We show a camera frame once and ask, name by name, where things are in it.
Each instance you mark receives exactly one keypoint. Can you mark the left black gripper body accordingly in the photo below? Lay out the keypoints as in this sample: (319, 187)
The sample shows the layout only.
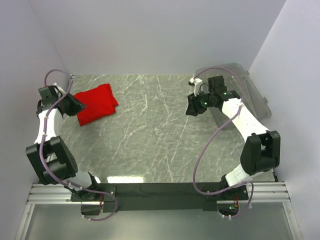
(69, 110)

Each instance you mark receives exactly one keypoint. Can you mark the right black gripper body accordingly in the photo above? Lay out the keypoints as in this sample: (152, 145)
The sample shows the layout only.
(206, 101)

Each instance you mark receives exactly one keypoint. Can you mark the red t shirt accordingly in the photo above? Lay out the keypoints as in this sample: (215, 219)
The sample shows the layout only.
(99, 102)

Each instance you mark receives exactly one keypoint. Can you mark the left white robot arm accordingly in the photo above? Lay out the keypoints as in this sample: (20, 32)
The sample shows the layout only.
(49, 156)

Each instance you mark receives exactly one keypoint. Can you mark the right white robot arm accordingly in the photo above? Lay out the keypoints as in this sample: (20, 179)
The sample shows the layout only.
(262, 147)

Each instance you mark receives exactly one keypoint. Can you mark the clear plastic bin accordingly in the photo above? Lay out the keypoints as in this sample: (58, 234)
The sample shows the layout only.
(237, 78)

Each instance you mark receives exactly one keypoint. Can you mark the black base crossbar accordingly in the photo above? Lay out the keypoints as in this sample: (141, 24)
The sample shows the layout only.
(168, 196)

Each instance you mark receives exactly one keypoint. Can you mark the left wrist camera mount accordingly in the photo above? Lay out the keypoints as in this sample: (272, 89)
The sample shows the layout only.
(59, 90)

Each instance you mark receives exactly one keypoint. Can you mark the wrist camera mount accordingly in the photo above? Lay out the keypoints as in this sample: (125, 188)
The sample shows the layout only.
(196, 83)
(59, 90)

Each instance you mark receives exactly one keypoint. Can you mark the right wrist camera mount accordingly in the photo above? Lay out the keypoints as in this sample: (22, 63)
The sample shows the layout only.
(196, 83)

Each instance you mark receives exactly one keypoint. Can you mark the aluminium rail frame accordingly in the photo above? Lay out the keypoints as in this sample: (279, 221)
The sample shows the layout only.
(100, 202)

